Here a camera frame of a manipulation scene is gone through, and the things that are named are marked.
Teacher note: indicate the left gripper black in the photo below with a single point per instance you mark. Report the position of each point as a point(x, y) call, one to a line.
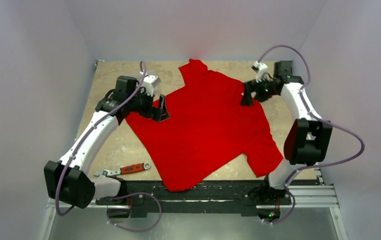
point(149, 113)

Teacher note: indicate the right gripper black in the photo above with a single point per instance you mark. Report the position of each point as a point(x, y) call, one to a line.
point(252, 91)

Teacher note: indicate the red t-shirt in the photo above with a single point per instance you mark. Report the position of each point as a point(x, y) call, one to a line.
point(206, 129)

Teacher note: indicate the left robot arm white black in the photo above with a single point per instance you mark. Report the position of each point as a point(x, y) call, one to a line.
point(67, 179)

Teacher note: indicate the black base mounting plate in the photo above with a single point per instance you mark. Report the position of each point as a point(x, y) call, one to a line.
point(208, 197)

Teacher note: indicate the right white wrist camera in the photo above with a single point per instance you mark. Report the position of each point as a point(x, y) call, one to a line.
point(261, 70)

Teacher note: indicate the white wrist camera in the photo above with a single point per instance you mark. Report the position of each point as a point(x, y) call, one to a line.
point(261, 70)
point(149, 85)

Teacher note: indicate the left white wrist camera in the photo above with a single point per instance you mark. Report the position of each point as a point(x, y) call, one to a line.
point(149, 85)

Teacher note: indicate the red handled adjustable wrench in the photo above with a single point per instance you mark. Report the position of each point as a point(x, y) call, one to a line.
point(130, 169)

